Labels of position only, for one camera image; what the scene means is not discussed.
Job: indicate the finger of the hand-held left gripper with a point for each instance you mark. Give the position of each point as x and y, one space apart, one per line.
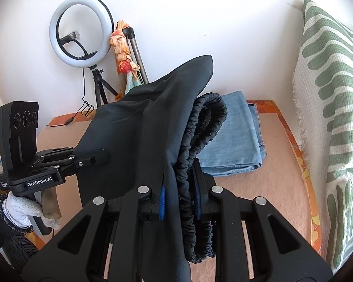
91 158
58 153

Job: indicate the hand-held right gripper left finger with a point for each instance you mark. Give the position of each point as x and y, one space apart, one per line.
162 205

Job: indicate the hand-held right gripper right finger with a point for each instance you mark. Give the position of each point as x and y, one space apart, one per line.
198 199

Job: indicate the black pants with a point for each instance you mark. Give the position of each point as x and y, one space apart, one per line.
135 123

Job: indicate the person's left hand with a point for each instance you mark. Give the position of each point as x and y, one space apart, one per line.
23 211

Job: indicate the folded blue jeans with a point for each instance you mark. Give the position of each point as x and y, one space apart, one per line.
235 141

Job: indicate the black mini tripod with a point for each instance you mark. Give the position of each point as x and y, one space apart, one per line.
98 79

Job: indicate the silver tripod pole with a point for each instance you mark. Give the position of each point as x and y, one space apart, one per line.
135 53

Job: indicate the colourful braided scarf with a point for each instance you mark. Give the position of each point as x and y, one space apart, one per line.
122 47

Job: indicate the green patterned white throw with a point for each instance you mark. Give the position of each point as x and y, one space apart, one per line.
326 94

